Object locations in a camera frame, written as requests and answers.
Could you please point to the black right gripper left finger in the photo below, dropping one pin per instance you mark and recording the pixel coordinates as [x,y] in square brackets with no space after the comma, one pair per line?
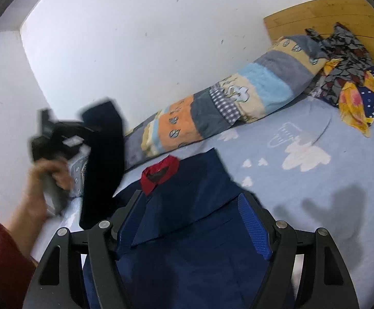
[58,281]

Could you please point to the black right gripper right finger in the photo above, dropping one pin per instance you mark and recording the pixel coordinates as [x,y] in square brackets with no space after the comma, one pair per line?
[304,269]

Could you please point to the navy blue jacket red collar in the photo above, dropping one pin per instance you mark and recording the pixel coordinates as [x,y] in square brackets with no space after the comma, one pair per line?
[191,248]

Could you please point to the forearm in red sleeve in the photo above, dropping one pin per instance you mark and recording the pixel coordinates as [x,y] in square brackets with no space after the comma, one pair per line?
[17,240]

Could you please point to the person's left hand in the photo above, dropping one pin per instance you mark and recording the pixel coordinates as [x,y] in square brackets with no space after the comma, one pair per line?
[47,189]

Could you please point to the light blue cloud bedsheet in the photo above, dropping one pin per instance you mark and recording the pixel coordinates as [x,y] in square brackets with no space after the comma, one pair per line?
[303,165]

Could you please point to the yellow and navy floral garment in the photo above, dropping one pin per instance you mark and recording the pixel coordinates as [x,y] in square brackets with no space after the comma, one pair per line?
[350,88]

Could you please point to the patchwork rolled quilt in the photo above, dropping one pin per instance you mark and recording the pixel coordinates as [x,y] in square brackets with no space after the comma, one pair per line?
[259,89]

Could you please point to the grey red leaf-pattern garment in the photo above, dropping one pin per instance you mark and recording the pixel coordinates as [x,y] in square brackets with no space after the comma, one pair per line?
[351,59]

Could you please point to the wooden headboard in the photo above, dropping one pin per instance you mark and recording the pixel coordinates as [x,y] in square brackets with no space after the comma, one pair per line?
[321,15]

